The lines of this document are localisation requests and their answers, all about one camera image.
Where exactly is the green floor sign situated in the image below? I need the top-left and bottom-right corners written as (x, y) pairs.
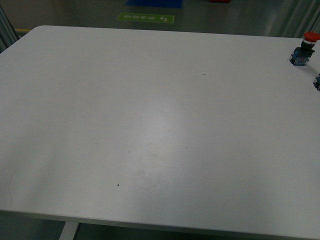
top-left (117, 12), bottom-right (175, 24)

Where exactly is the blue floor mat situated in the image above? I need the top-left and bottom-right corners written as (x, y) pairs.
top-left (125, 0), bottom-right (183, 9)

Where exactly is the white table leg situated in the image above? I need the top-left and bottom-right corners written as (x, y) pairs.
top-left (59, 221), bottom-right (80, 240)

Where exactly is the grey curtain right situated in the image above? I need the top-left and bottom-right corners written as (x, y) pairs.
top-left (268, 0), bottom-right (320, 38)

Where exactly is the grey curtain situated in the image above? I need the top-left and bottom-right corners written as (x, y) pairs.
top-left (0, 6), bottom-right (20, 53)
top-left (268, 0), bottom-right (320, 38)

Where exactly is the grey curtain left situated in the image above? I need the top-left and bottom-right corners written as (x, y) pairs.
top-left (0, 6), bottom-right (20, 53)

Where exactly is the red push button switch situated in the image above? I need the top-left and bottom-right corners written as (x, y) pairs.
top-left (289, 32), bottom-right (320, 66)

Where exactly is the green push button switch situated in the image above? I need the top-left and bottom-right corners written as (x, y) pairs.
top-left (313, 74), bottom-right (320, 91)

